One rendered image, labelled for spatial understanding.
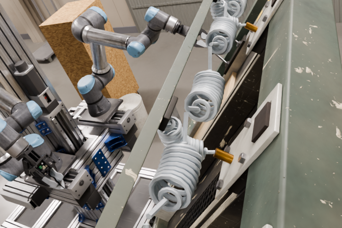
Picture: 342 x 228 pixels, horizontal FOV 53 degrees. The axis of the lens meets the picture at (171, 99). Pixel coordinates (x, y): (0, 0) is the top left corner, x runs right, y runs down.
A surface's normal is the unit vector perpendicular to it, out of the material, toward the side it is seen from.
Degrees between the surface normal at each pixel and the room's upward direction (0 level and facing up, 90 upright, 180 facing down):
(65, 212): 0
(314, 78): 36
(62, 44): 90
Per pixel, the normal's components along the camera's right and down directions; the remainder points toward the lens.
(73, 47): -0.35, 0.65
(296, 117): 0.30, -0.65
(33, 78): 0.85, 0.06
